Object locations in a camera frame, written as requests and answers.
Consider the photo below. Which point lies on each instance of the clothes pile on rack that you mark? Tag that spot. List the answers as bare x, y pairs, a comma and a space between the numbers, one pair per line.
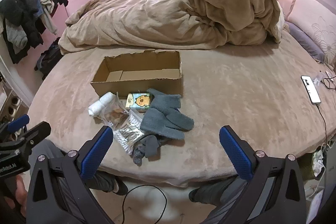
24, 21

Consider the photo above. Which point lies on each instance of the cotton swab plastic bag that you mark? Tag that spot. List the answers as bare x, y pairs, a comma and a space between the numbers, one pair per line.
127, 131

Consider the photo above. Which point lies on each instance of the cartoon bear tissue pack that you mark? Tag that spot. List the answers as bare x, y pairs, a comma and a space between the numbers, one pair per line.
138, 101

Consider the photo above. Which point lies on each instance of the grey pillow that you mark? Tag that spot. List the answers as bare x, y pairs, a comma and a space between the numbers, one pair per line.
306, 42

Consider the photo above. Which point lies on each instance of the clear bag with brown items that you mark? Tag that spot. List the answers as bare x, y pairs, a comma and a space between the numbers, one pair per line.
113, 112

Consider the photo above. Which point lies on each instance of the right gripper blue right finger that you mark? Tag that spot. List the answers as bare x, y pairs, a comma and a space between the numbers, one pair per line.
240, 153

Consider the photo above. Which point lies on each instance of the white smartphone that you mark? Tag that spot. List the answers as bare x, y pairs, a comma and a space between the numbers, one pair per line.
311, 90

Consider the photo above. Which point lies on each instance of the person's right grey leg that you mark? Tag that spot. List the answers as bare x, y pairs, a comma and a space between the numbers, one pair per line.
219, 193

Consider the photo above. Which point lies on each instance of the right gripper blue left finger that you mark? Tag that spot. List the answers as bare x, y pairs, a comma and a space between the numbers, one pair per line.
93, 152

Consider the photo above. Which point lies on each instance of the black backpack on floor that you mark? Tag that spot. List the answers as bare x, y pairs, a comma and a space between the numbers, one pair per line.
49, 59

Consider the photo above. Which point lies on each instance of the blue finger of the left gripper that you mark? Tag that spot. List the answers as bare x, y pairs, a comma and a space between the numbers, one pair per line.
35, 135
17, 124

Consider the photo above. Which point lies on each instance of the dark grey socks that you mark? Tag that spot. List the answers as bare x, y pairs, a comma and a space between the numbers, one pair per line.
148, 147

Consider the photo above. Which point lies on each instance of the grey knit gloves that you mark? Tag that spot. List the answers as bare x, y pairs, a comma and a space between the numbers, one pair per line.
164, 118

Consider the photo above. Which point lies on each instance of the pink floral pillow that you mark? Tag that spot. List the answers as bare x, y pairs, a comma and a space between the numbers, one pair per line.
318, 22

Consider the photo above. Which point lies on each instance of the white socks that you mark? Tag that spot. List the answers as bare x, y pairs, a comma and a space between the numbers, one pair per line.
97, 107

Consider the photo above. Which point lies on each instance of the person's left hand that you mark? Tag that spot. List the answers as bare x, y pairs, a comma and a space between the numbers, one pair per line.
17, 188

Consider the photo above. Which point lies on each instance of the open brown cardboard box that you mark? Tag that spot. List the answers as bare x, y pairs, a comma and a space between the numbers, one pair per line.
136, 72

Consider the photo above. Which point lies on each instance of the beige crumpled duvet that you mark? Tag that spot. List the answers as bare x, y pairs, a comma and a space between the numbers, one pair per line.
172, 24

